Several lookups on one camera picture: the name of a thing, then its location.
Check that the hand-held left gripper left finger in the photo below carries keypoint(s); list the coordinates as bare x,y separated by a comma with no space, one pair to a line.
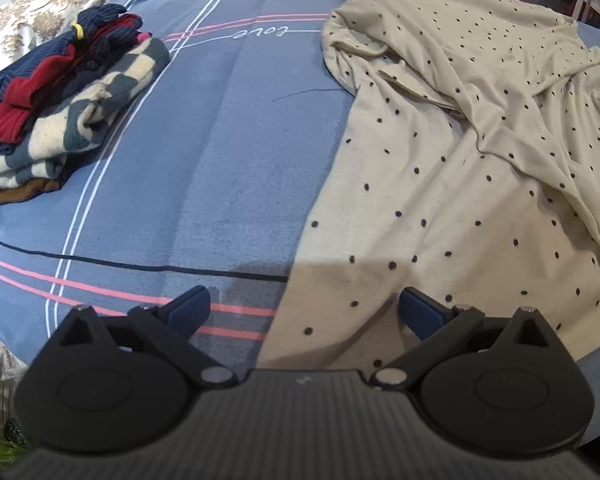
187,306

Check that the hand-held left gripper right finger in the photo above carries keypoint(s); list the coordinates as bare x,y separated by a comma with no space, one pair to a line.
420,313

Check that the cream polka dot garment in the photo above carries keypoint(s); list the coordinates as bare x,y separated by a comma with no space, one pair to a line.
460,170

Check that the blue striped bed sheet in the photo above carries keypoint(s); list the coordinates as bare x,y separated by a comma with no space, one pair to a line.
190,170

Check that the brown folded garment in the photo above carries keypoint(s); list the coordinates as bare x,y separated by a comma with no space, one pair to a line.
15,193

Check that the blue and cream striped garment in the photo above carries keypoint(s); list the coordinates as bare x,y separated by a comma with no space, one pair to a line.
95,110

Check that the navy and red ribbed sweater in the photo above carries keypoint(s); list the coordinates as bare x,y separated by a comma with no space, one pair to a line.
40,80

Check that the floral pillow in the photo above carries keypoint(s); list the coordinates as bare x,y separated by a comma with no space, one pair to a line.
35,15

